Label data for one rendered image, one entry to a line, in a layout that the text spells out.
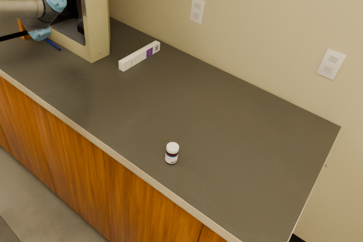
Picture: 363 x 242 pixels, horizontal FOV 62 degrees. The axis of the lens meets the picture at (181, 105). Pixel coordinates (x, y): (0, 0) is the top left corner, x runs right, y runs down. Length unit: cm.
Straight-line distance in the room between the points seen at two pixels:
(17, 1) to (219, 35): 84
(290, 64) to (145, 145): 70
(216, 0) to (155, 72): 42
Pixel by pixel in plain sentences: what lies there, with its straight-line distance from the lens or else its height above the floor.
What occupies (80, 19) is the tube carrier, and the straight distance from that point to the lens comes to 152.
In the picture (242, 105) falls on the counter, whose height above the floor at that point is 94.
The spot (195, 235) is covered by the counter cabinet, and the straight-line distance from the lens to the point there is 111.
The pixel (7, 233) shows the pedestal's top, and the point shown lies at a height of 94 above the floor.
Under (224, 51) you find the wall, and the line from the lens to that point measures 149.
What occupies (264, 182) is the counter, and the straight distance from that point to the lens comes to 106.
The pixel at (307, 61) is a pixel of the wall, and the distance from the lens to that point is 135.
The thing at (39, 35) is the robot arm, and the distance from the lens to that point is 127.
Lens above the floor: 174
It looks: 40 degrees down
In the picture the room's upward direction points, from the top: 8 degrees clockwise
